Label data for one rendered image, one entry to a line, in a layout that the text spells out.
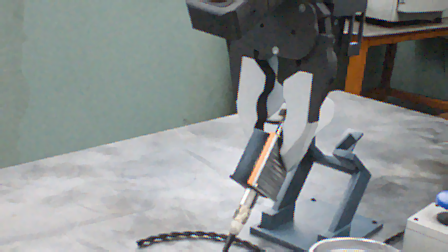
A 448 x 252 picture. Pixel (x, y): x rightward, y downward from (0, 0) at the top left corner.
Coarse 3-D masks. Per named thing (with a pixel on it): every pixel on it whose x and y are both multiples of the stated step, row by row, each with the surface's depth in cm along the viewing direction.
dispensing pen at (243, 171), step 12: (264, 132) 55; (276, 132) 57; (252, 144) 55; (264, 144) 55; (252, 156) 55; (240, 168) 55; (252, 168) 54; (240, 180) 54; (252, 192) 55; (240, 204) 55; (252, 204) 55; (240, 216) 55; (240, 228) 55; (228, 240) 55
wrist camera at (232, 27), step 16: (192, 0) 46; (208, 0) 46; (224, 0) 45; (240, 0) 45; (256, 0) 46; (272, 0) 48; (192, 16) 47; (208, 16) 45; (224, 16) 45; (240, 16) 45; (256, 16) 47; (208, 32) 47; (224, 32) 46; (240, 32) 46
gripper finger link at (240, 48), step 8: (240, 40) 55; (232, 48) 56; (240, 48) 55; (248, 48) 55; (232, 56) 56; (240, 56) 55; (248, 56) 55; (256, 56) 55; (232, 64) 56; (240, 64) 56; (232, 72) 56; (232, 80) 56
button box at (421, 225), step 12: (432, 204) 74; (420, 216) 70; (432, 216) 71; (444, 216) 70; (408, 228) 69; (420, 228) 68; (432, 228) 68; (444, 228) 68; (408, 240) 69; (420, 240) 69; (432, 240) 68; (444, 240) 67
